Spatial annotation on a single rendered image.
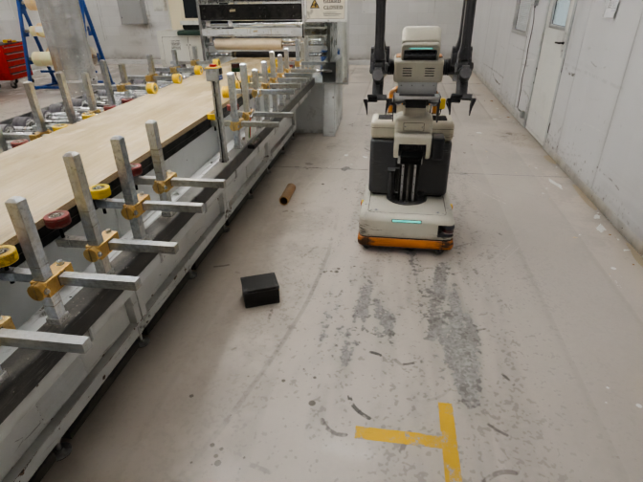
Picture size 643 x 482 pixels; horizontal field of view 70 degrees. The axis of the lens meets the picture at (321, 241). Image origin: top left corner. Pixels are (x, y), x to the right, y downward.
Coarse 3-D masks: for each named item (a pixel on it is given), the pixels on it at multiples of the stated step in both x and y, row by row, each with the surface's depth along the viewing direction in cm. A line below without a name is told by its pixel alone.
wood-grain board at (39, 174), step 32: (224, 64) 487; (256, 64) 483; (160, 96) 338; (192, 96) 337; (64, 128) 259; (96, 128) 258; (128, 128) 256; (160, 128) 255; (0, 160) 210; (32, 160) 209; (96, 160) 208; (0, 192) 175; (32, 192) 174; (64, 192) 174; (0, 224) 150
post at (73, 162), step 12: (72, 156) 136; (72, 168) 138; (72, 180) 140; (84, 180) 142; (84, 192) 143; (84, 204) 144; (84, 216) 146; (96, 216) 149; (84, 228) 148; (96, 228) 149; (96, 240) 150; (96, 264) 155; (108, 264) 157
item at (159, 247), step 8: (56, 240) 158; (64, 240) 157; (72, 240) 157; (80, 240) 156; (112, 240) 156; (120, 240) 156; (128, 240) 156; (136, 240) 156; (144, 240) 156; (112, 248) 156; (120, 248) 155; (128, 248) 155; (136, 248) 154; (144, 248) 154; (152, 248) 153; (160, 248) 153; (168, 248) 152; (176, 248) 153
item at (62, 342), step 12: (0, 336) 111; (12, 336) 111; (24, 336) 111; (36, 336) 111; (48, 336) 110; (60, 336) 110; (72, 336) 110; (84, 336) 110; (36, 348) 111; (48, 348) 110; (60, 348) 109; (72, 348) 109; (84, 348) 109
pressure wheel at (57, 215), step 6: (60, 210) 157; (66, 210) 157; (48, 216) 154; (54, 216) 154; (60, 216) 153; (66, 216) 154; (48, 222) 152; (54, 222) 152; (60, 222) 153; (66, 222) 154; (48, 228) 153; (54, 228) 152; (60, 228) 156; (60, 234) 158
